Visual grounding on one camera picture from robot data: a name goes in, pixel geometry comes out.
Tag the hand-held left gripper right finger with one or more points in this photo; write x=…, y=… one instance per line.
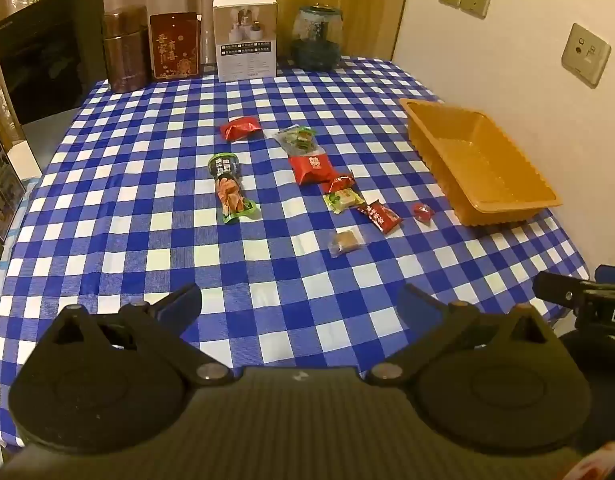
x=417, y=306

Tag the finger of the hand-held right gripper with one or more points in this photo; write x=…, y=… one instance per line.
x=557, y=290
x=611, y=273

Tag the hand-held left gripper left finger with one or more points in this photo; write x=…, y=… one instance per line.
x=180, y=306

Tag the small red candy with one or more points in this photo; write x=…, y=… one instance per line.
x=340, y=183
x=423, y=211

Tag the dark red snack packet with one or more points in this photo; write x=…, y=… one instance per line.
x=380, y=216

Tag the tall green snack packet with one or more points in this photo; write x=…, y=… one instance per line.
x=231, y=187

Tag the orange plastic tray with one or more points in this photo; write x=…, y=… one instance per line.
x=487, y=170

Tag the red foil pouch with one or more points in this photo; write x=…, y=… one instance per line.
x=242, y=129

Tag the clear snack packet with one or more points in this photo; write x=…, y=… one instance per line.
x=298, y=141

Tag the clear wrapped brown cookie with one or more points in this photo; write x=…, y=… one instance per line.
x=345, y=243

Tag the blue white checkered tablecloth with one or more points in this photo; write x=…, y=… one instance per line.
x=137, y=210

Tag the small green snack packet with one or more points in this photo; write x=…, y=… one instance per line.
x=343, y=200

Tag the red packet with white label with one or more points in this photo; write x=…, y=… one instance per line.
x=311, y=169

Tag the colourful printed book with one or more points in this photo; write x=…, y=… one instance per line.
x=2, y=185

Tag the red patterned gift box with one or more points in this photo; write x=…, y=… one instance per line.
x=173, y=47

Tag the brown metal canister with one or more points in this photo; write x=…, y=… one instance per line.
x=125, y=50

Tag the white product box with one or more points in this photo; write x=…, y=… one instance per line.
x=245, y=40

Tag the black monitor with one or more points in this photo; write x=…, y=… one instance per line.
x=47, y=55

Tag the glass jar with green base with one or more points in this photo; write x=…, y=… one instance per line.
x=316, y=40

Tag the beige wall data socket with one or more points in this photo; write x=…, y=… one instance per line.
x=585, y=54

